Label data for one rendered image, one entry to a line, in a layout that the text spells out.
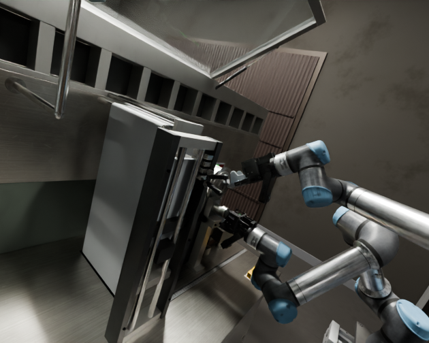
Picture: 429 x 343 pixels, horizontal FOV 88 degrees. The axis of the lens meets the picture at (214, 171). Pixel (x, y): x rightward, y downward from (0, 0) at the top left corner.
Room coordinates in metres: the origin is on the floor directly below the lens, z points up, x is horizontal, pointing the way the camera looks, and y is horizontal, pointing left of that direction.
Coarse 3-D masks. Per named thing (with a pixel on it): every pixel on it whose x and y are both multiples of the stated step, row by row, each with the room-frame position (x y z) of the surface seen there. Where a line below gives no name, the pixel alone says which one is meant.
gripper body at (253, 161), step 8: (272, 152) 0.76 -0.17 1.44; (248, 160) 0.77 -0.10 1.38; (256, 160) 0.82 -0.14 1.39; (264, 160) 0.75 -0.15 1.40; (272, 160) 0.73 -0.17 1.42; (248, 168) 0.77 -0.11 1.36; (256, 168) 0.74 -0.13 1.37; (264, 168) 0.75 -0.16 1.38; (272, 168) 0.71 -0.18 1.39; (248, 176) 0.76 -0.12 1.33; (256, 176) 0.74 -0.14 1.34; (280, 176) 0.73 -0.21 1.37
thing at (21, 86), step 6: (12, 78) 0.54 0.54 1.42; (18, 78) 0.54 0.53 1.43; (6, 84) 0.53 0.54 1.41; (12, 84) 0.53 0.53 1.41; (18, 84) 0.52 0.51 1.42; (24, 84) 0.55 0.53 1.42; (12, 90) 0.54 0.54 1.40; (18, 90) 0.50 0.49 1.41; (24, 90) 0.49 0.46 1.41; (30, 96) 0.46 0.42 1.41; (36, 96) 0.45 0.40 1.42; (36, 102) 0.43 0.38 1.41; (42, 102) 0.42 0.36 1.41; (48, 102) 0.42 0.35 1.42; (48, 108) 0.40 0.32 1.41; (54, 114) 0.38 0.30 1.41; (60, 114) 0.38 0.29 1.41
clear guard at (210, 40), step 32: (128, 0) 0.69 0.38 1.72; (160, 0) 0.72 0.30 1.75; (192, 0) 0.74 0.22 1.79; (224, 0) 0.77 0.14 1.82; (256, 0) 0.80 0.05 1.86; (288, 0) 0.83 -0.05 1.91; (160, 32) 0.83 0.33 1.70; (192, 32) 0.86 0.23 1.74; (224, 32) 0.90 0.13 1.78; (256, 32) 0.93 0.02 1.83; (288, 32) 0.98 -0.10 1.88; (192, 64) 1.04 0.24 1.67; (224, 64) 1.09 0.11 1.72
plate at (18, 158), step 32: (0, 96) 0.52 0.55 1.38; (96, 96) 0.71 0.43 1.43; (0, 128) 0.53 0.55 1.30; (32, 128) 0.58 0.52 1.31; (64, 128) 0.65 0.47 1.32; (96, 128) 0.72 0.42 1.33; (224, 128) 1.33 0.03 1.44; (0, 160) 0.53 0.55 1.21; (32, 160) 0.59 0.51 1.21; (64, 160) 0.66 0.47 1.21; (96, 160) 0.74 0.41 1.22; (224, 160) 1.43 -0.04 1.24
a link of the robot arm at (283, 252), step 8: (264, 240) 0.72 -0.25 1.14; (272, 240) 0.72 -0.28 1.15; (256, 248) 0.73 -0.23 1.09; (264, 248) 0.71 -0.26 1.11; (272, 248) 0.70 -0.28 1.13; (280, 248) 0.70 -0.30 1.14; (288, 248) 0.70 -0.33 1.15; (264, 256) 0.71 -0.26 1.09; (272, 256) 0.69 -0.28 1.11; (280, 256) 0.68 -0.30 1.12; (288, 256) 0.68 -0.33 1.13; (272, 264) 0.69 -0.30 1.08; (280, 264) 0.68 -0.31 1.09
